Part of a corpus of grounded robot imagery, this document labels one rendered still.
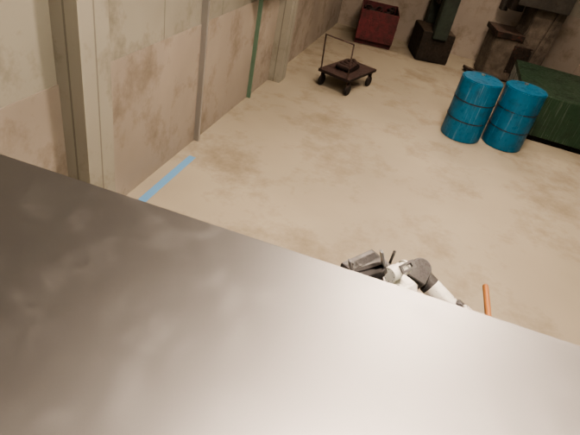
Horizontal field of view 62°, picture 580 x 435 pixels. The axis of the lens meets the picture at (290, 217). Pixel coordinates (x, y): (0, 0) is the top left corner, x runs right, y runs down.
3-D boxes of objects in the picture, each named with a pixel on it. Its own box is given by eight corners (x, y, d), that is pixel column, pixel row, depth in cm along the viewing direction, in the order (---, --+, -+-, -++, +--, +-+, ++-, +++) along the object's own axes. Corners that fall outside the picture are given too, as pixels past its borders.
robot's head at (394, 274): (379, 280, 200) (385, 264, 195) (394, 272, 206) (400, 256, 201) (390, 290, 197) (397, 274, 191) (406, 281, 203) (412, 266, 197)
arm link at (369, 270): (346, 267, 166) (351, 293, 172) (354, 284, 157) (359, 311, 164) (381, 256, 166) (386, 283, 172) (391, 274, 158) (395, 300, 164)
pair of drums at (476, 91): (442, 118, 752) (463, 63, 701) (519, 141, 732) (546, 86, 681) (438, 135, 693) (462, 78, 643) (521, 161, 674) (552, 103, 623)
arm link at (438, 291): (455, 330, 220) (420, 293, 224) (477, 312, 217) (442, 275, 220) (454, 338, 210) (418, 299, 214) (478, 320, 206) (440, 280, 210)
